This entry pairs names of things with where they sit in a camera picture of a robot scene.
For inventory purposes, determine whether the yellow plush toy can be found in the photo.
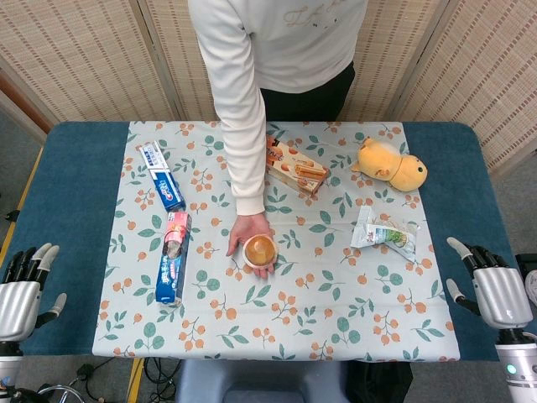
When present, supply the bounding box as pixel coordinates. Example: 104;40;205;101
351;136;428;193

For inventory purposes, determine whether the orange biscuit box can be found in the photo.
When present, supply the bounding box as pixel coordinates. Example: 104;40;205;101
264;134;331;196

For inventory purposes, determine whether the person's white-sleeved forearm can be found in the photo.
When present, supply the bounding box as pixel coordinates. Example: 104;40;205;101
196;33;269;217

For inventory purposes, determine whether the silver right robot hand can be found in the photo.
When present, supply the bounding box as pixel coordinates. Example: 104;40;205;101
445;236;537;328

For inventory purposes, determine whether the blue white toothpaste box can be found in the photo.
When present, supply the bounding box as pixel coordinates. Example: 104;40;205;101
138;141;187;213

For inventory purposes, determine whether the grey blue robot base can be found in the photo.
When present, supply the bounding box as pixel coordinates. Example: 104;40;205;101
175;359;352;403

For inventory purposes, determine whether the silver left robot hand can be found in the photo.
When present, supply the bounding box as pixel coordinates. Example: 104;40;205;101
0;243;68;343

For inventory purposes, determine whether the blue table cover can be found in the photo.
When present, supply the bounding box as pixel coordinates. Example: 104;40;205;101
0;121;521;363

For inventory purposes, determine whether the black cable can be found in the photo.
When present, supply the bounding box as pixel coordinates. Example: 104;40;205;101
62;357;185;403

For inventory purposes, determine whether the person's bare hand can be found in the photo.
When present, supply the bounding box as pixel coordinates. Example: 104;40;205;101
226;212;279;280

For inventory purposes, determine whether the woven folding screen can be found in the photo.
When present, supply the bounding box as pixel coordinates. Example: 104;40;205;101
0;0;537;177

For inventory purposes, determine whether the white cup of brown liquid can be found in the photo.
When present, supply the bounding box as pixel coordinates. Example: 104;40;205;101
242;234;279;269

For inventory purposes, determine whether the floral patterned tablecloth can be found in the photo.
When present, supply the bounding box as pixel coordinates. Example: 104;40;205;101
91;121;461;363

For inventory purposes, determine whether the blue pink toothpaste box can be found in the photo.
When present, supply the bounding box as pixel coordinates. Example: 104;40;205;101
155;212;193;307

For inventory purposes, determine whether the person in white sweater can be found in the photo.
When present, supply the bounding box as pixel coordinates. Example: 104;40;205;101
187;0;370;217

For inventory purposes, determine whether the green white snack bag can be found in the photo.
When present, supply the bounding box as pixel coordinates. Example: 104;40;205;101
350;205;421;264

